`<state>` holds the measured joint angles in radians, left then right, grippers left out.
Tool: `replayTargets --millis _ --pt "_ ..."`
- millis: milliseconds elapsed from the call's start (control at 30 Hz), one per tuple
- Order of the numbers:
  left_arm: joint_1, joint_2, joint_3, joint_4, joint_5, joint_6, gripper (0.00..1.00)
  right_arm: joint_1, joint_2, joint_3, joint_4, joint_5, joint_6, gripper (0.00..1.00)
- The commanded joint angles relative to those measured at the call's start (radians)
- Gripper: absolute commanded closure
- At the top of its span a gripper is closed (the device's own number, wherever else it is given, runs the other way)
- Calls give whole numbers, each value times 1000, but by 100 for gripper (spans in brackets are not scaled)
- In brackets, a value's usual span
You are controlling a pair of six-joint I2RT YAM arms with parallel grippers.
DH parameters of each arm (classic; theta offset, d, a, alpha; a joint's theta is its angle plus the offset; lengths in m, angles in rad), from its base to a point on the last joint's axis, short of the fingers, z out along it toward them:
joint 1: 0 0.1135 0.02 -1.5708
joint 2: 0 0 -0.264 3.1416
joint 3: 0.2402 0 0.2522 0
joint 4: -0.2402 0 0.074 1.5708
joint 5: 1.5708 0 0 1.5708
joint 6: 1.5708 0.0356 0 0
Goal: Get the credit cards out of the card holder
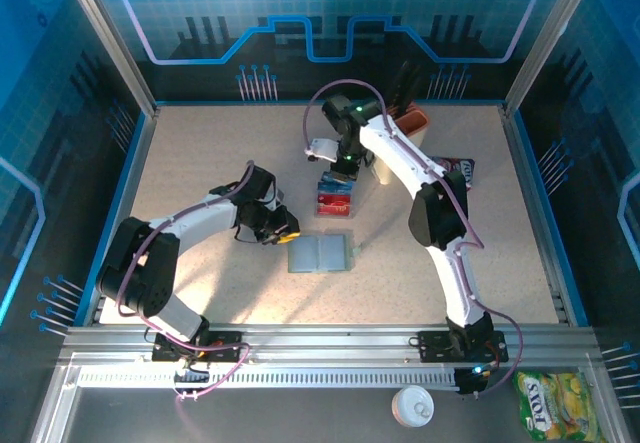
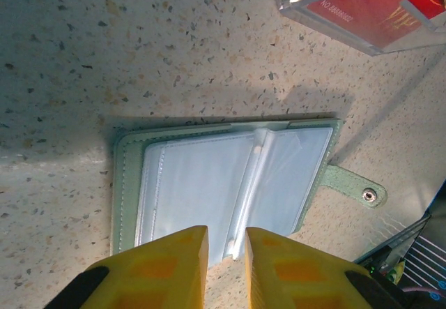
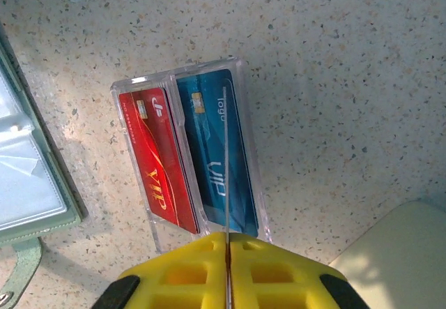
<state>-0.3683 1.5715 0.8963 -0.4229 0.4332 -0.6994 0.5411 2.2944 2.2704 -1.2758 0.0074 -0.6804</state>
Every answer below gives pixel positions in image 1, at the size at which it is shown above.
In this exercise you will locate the blue box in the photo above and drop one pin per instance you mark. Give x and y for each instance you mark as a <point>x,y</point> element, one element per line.
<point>332,188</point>

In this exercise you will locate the red box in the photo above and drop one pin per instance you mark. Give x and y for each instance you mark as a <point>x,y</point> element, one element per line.
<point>332,208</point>

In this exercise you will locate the green card holder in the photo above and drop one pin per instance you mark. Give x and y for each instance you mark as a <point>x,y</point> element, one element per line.
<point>320,255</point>

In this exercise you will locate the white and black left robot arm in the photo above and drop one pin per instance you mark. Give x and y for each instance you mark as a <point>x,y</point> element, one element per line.
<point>205,218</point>

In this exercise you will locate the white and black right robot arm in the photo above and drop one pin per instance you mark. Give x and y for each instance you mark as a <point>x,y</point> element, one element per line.
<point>395,148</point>

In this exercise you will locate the aluminium front beam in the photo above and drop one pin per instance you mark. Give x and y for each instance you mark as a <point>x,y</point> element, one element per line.
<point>325,343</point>

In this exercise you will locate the pink candy bag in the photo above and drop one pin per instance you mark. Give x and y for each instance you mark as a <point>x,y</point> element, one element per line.
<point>462,170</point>

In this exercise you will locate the silver tin can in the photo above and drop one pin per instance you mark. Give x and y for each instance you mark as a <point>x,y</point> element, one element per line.
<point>412,405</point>

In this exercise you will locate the black controller box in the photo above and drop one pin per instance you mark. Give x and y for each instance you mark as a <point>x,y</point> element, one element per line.
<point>470,383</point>

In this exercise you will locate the yellow green candy bag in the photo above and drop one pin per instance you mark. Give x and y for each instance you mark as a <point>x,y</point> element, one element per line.
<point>555,408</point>

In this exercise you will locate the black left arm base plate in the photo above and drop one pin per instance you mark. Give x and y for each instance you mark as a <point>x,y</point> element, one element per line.
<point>225,348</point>

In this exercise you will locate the aluminium side rail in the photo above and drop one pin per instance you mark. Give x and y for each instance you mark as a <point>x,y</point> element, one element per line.
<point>144,138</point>
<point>514,138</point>

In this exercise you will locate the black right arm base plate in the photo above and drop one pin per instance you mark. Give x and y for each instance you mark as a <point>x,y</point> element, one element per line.
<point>432,345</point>

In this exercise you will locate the aluminium corner post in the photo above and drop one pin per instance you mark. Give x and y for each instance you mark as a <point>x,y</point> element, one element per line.
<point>110,38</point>
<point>549,38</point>

